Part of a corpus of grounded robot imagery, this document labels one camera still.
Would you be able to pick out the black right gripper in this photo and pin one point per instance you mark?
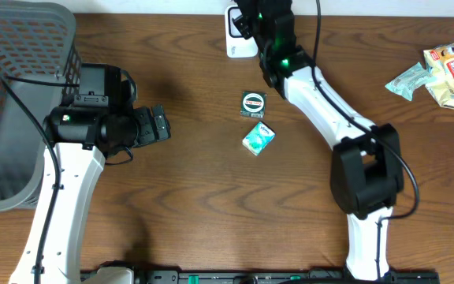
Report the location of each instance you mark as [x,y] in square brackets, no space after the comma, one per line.
[237,20]

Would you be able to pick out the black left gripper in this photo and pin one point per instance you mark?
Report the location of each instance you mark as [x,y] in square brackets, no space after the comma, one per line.
[150,126]

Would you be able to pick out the dark green round-logo box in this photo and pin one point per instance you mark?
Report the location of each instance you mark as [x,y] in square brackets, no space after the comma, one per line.
[253,104]

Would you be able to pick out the teal tissue pack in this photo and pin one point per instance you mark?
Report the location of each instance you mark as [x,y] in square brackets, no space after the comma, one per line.
[258,138]

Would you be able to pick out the teal wet wipes pack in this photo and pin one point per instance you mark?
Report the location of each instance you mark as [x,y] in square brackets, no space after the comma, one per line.
[407,82]

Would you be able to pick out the white blue-edged snack bag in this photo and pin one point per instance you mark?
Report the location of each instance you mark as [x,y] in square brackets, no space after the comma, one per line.
[440,65]

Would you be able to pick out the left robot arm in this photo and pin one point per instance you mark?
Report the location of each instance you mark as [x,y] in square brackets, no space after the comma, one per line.
[99,122]

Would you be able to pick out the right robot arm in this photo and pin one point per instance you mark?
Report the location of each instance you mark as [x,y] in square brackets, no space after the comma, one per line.
[365,173]

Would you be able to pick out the white barcode scanner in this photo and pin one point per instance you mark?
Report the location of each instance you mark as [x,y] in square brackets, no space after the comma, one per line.
[236,45]

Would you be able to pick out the grey plastic mesh basket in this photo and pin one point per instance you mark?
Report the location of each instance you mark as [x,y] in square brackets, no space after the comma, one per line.
[39,61]

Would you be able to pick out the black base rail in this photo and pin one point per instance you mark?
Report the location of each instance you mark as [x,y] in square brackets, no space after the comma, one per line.
[124,275]

